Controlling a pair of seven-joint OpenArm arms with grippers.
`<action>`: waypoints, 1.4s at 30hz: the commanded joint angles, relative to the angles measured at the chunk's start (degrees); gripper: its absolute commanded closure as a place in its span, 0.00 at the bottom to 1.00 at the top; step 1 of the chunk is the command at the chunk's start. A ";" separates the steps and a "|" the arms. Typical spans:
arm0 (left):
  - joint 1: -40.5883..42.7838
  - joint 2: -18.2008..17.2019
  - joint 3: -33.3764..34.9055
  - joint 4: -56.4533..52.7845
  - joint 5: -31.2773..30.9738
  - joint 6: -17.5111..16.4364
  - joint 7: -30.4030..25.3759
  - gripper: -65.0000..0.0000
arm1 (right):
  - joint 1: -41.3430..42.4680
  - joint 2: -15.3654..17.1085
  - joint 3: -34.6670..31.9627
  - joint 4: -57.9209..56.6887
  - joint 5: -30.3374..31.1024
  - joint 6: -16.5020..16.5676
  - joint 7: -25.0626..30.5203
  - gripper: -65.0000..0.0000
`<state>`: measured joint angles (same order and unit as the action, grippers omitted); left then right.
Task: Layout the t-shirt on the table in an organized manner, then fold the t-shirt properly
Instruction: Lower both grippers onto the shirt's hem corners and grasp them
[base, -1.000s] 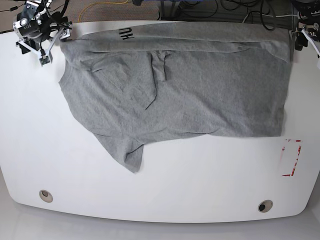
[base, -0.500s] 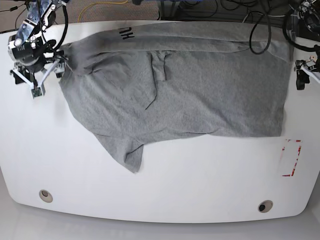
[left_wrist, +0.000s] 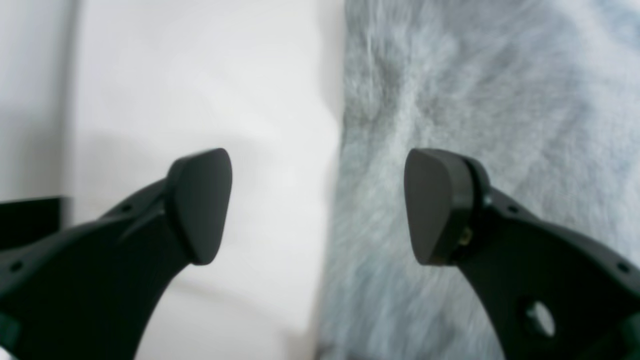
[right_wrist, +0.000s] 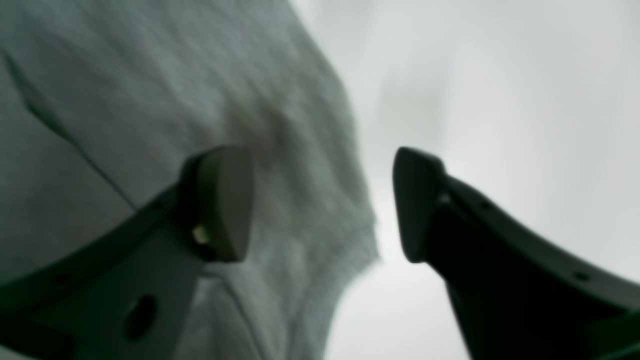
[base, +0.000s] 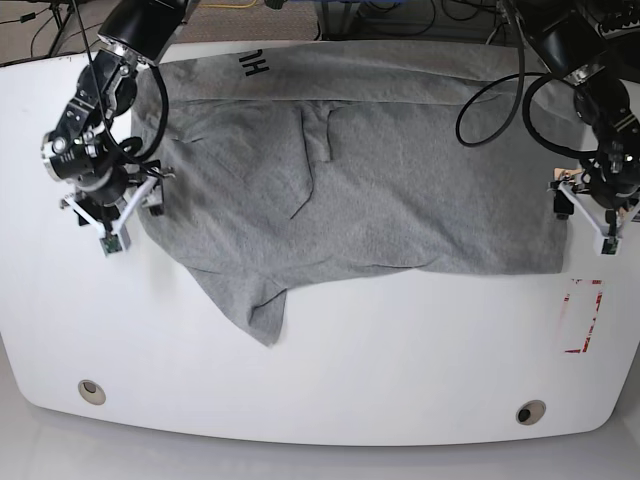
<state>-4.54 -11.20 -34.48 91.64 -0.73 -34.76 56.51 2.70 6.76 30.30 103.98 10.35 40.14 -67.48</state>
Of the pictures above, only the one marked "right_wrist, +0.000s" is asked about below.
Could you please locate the right gripper black image-right right finger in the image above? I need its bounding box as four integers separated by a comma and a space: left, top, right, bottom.
392, 146, 640, 360

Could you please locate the right gripper black image-right left finger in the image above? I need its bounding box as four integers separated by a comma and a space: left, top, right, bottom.
1, 146, 255, 360

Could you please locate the grey t-shirt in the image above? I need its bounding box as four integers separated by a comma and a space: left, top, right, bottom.
0, 0, 378, 360

